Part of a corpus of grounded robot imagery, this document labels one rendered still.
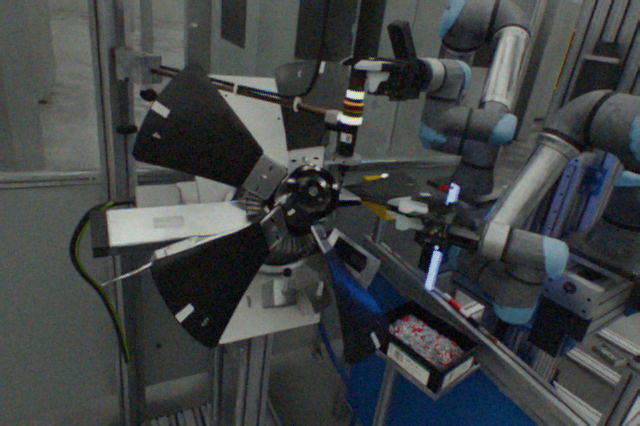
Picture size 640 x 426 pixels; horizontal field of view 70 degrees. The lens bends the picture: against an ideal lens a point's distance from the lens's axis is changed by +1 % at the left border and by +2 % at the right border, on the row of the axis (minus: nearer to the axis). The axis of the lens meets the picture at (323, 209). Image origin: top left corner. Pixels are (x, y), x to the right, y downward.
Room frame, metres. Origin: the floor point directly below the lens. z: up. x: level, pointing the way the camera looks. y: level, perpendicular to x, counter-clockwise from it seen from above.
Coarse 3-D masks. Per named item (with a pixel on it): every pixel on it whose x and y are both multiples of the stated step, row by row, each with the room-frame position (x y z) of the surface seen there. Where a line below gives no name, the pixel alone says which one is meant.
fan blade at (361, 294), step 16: (336, 256) 0.87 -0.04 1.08; (336, 272) 0.81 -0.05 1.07; (336, 288) 0.77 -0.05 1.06; (352, 288) 0.83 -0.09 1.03; (336, 304) 0.75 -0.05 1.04; (352, 304) 0.79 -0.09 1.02; (368, 304) 0.85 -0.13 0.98; (352, 320) 0.75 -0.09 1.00; (368, 320) 0.80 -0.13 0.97; (384, 320) 0.86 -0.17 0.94; (352, 336) 0.73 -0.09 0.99; (368, 336) 0.77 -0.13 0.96; (384, 336) 0.81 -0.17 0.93; (352, 352) 0.70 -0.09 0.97; (368, 352) 0.74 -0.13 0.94
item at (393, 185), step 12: (372, 180) 1.09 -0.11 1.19; (384, 180) 1.10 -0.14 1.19; (396, 180) 1.11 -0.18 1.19; (408, 180) 1.12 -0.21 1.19; (360, 192) 0.98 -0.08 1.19; (372, 192) 0.99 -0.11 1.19; (384, 192) 1.01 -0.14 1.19; (396, 192) 1.03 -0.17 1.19; (408, 192) 1.05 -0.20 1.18; (420, 192) 1.08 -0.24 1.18; (384, 204) 0.94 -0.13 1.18
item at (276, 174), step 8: (264, 160) 0.90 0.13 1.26; (272, 160) 0.90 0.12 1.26; (256, 168) 0.90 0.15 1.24; (264, 168) 0.90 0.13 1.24; (272, 168) 0.90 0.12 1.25; (280, 168) 0.91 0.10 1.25; (248, 176) 0.90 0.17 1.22; (256, 176) 0.90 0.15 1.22; (272, 176) 0.91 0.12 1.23; (280, 176) 0.91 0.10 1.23; (248, 184) 0.91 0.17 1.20; (256, 184) 0.91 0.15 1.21; (264, 184) 0.91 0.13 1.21; (272, 184) 0.91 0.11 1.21; (256, 192) 0.91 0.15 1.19; (264, 192) 0.91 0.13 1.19
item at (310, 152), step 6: (294, 150) 1.01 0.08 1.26; (300, 150) 1.00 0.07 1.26; (306, 150) 1.00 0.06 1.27; (312, 150) 0.99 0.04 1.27; (318, 150) 0.98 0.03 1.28; (324, 150) 0.98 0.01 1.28; (294, 156) 1.00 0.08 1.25; (300, 156) 0.99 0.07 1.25; (306, 156) 0.98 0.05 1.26; (312, 156) 0.98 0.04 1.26; (318, 156) 0.97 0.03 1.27; (288, 162) 0.99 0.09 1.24; (294, 162) 0.99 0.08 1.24; (300, 162) 0.98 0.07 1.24; (306, 162) 0.97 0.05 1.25; (312, 162) 0.97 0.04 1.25; (318, 162) 0.96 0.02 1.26; (288, 168) 0.98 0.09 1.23; (294, 168) 0.98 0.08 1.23; (288, 174) 0.97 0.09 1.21
